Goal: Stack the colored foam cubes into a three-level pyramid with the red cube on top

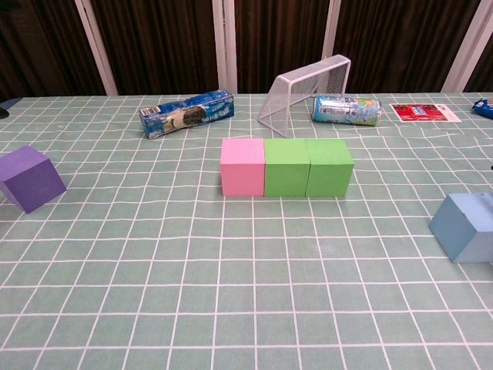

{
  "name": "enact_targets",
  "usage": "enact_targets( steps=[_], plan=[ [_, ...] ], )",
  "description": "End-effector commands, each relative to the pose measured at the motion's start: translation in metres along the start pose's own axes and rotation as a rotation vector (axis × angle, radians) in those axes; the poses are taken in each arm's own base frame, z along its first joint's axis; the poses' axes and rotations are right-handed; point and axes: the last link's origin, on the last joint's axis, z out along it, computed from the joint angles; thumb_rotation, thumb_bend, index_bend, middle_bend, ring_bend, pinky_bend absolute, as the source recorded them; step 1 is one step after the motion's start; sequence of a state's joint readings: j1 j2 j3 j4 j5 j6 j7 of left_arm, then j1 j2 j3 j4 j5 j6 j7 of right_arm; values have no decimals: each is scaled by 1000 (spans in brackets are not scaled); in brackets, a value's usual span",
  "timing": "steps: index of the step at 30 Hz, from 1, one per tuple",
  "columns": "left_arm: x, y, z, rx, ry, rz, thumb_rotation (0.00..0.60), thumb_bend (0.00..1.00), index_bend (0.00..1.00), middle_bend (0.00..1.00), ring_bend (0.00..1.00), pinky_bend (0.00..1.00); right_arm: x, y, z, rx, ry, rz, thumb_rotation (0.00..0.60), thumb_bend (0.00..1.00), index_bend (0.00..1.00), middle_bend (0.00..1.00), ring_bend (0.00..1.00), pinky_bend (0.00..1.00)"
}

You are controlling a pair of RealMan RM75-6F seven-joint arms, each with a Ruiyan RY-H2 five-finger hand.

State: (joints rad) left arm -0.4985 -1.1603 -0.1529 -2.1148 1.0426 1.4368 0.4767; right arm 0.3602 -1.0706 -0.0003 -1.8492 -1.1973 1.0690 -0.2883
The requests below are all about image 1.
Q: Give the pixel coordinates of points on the red white printed card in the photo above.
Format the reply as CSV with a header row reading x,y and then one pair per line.
x,y
420,112

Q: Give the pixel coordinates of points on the dark brown curtain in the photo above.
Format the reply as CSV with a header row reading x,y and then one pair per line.
x,y
161,46

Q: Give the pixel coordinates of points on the pink foam cube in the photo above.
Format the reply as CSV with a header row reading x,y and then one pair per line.
x,y
242,173

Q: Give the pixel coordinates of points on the purple foam cube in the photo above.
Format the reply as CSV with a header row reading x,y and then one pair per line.
x,y
31,181

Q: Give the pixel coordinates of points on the green foam cube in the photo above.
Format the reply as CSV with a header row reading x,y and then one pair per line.
x,y
287,173
331,173

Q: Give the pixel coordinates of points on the small dark blue cookie packet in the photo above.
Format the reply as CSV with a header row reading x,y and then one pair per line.
x,y
485,108

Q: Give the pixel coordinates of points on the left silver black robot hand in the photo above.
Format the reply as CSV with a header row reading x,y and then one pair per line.
x,y
3,114

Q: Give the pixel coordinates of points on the green checked tablecloth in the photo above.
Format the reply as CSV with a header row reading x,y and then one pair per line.
x,y
246,289

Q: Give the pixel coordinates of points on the dark blue table pad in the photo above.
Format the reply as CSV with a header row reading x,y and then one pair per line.
x,y
9,102

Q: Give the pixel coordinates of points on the light blue foam cube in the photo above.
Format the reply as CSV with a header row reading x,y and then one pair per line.
x,y
462,227

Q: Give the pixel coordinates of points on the long blue cookie package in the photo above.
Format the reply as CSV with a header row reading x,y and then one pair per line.
x,y
185,113

